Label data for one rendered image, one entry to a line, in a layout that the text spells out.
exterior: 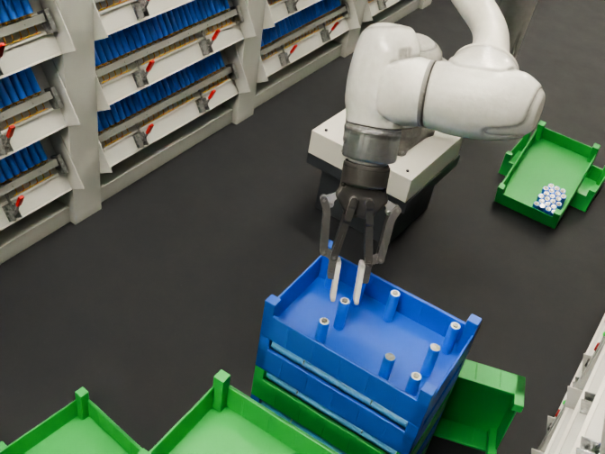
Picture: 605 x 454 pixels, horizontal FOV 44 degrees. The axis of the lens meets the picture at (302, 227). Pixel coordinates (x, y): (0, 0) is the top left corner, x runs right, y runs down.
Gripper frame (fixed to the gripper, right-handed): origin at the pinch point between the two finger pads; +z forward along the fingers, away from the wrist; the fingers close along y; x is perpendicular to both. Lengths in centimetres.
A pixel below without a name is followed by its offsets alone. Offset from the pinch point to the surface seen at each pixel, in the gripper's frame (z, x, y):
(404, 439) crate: 20.4, 12.4, -11.5
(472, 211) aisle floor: 6, -103, -47
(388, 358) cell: 7.7, 11.2, -6.9
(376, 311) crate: 6.8, -6.2, -6.9
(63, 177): 5, -69, 67
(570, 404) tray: 18.3, -3.2, -43.7
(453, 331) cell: 5.0, 3.5, -18.2
